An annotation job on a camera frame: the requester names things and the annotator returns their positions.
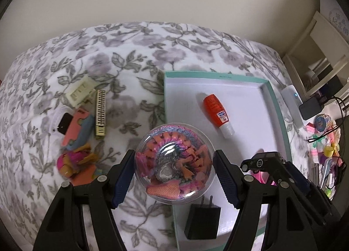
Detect yellow cap purple bottle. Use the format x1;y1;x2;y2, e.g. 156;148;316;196
323;144;339;159

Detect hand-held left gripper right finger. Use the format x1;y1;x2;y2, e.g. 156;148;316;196
213;150;319;251

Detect pile of colourful stationery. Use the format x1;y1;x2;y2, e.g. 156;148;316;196
311;142;347;199

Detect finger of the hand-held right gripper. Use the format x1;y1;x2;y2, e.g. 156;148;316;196
269;154;328;225

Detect white printed paper sheet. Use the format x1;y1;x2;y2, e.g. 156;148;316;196
318;0;349;39

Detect black power adapter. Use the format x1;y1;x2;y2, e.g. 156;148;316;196
299;98;325;120

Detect pink white knitted strip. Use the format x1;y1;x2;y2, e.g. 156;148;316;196
306;123;341;164

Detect black toy car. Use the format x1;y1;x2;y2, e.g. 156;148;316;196
240;152;285;173

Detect cream wooden shelf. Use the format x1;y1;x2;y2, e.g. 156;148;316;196
282;11;349;99

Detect black plug charger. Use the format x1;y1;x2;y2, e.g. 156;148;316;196
184;195;221;240

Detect cream plastic socket adapter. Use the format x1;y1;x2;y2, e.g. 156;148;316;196
65;75;96;107

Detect white power bank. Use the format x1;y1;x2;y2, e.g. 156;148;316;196
281;85;304;129

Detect black cable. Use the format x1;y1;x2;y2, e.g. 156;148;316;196
322;95;349;131

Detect floral blanket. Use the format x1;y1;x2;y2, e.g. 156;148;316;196
0;21;314;251

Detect orange glue bottle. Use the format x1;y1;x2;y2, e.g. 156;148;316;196
203;93;235;139

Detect orange blue plastic toy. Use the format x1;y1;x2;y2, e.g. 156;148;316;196
61;108;94;151
74;165;109;186

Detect round colourful tin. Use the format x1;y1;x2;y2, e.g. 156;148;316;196
313;114;332;132

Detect gold building model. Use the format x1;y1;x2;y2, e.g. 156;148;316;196
94;89;107;140

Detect white smartwatch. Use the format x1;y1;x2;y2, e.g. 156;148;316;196
50;105;74;135

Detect teal white cardboard tray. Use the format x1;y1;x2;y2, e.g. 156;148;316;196
163;71;293;251

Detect clear round toy container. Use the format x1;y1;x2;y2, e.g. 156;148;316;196
134;123;215;205

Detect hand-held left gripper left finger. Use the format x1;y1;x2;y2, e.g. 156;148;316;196
33;150;136;251

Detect pink tan puppy figure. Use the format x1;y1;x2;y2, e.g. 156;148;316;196
56;143;99;178

